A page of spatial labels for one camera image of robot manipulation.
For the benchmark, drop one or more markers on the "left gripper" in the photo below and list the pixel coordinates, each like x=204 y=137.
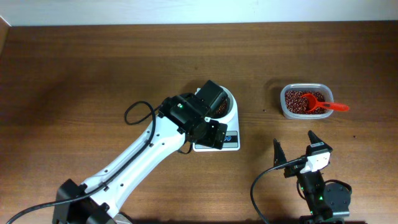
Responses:
x=214 y=129

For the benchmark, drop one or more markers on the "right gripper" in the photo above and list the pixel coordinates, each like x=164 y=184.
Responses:
x=280 y=157

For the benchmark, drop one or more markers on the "orange measuring scoop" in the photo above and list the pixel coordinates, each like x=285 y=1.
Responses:
x=313 y=104

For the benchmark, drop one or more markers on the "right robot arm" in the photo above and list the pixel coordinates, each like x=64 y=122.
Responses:
x=327 y=200

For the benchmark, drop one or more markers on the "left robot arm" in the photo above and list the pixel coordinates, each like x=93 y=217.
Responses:
x=98 y=199

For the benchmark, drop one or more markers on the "red beans in bowl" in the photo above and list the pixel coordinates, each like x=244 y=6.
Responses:
x=222 y=109

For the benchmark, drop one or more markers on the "white round bowl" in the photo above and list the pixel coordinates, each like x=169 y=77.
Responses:
x=231 y=107

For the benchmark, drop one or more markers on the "white digital kitchen scale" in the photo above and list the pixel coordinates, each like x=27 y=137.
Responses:
x=231 y=139

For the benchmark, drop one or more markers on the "red beans in container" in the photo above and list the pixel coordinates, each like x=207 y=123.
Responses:
x=298 y=105

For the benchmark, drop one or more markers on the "clear plastic container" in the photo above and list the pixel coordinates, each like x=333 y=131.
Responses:
x=315 y=87

